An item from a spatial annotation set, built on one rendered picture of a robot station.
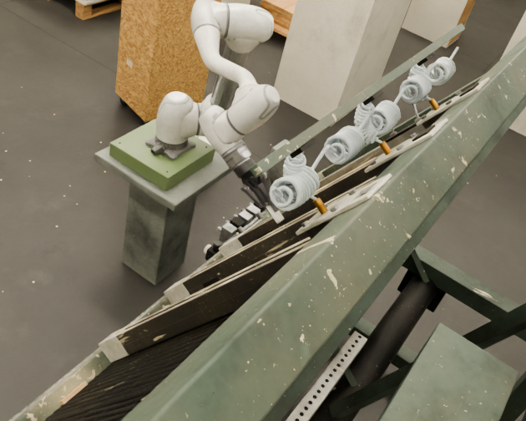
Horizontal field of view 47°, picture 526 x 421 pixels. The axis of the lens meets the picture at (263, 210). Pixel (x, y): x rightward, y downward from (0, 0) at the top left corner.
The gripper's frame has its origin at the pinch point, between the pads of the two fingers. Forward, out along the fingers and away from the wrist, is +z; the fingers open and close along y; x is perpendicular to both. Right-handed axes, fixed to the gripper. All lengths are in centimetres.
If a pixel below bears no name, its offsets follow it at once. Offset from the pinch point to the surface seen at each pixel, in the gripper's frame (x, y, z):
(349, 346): -10, 4, 49
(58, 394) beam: -79, -38, 6
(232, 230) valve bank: 29, -56, 1
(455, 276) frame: 81, -7, 74
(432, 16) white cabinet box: 535, -142, -48
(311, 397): -35, 4, 50
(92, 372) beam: -67, -38, 8
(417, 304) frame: 59, -17, 72
